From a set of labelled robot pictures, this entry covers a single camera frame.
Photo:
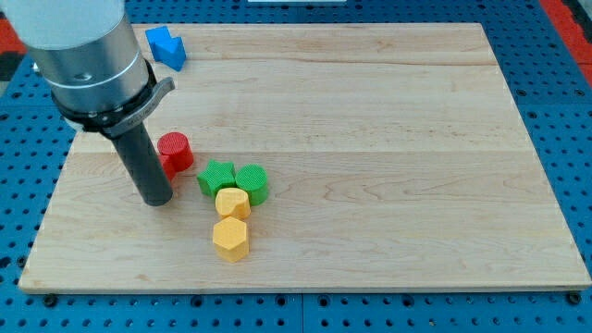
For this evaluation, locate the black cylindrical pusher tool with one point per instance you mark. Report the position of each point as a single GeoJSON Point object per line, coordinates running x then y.
{"type": "Point", "coordinates": [139, 157]}

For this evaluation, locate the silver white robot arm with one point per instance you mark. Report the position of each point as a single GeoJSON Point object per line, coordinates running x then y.
{"type": "Point", "coordinates": [90, 57]}

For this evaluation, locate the green star block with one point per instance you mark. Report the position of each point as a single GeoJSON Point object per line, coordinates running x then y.
{"type": "Point", "coordinates": [216, 176]}

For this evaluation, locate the red cylinder block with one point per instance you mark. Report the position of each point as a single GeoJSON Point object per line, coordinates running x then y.
{"type": "Point", "coordinates": [175, 146]}

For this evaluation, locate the blue triangular block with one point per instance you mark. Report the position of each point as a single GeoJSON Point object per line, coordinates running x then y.
{"type": "Point", "coordinates": [170, 52]}

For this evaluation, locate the blue cube block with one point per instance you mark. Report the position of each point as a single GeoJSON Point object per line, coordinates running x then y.
{"type": "Point", "coordinates": [154, 37]}

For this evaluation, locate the yellow heart block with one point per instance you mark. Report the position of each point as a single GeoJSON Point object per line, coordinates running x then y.
{"type": "Point", "coordinates": [233, 202]}

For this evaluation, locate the green cylinder block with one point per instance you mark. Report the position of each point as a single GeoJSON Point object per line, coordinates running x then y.
{"type": "Point", "coordinates": [253, 179]}

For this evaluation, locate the yellow hexagon block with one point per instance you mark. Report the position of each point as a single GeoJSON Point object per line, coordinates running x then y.
{"type": "Point", "coordinates": [231, 239]}

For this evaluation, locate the wooden board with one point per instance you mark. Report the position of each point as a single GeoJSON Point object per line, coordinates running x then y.
{"type": "Point", "coordinates": [396, 157]}

